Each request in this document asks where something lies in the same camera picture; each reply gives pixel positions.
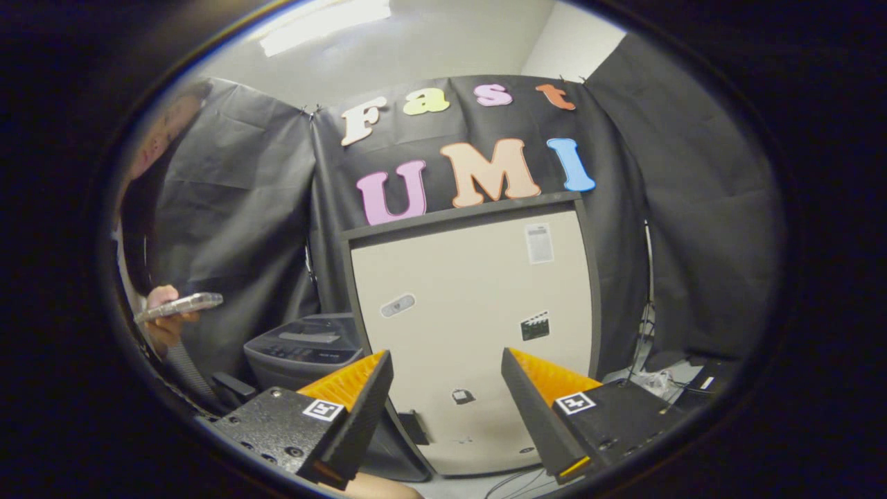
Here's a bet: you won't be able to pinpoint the smartphone in clear case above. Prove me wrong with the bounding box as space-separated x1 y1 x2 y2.
133 292 224 324

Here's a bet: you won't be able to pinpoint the black light stand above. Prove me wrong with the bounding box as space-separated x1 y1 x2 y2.
627 222 656 382

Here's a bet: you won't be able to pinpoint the black office chair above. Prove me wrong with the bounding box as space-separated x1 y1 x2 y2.
166 340 257 417

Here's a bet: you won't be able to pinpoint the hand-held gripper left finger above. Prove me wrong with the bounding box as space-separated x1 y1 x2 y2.
211 350 394 489

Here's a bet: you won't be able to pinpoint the cables on floor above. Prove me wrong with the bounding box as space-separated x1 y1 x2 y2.
485 468 555 498

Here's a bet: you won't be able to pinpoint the person's knee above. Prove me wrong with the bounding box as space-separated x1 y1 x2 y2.
343 471 423 498

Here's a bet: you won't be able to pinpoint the black backdrop cloth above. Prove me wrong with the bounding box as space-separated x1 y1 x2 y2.
149 35 780 382

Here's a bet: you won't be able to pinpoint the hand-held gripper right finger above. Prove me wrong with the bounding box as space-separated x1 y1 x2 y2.
500 348 683 484

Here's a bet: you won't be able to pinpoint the black box on floor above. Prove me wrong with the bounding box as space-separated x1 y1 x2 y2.
676 357 739 410

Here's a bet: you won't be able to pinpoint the grey washing machine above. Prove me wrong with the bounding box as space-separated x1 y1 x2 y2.
244 313 365 392

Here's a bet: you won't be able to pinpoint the beige cabinet with dark frame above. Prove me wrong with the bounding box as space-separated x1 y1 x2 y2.
338 193 602 478

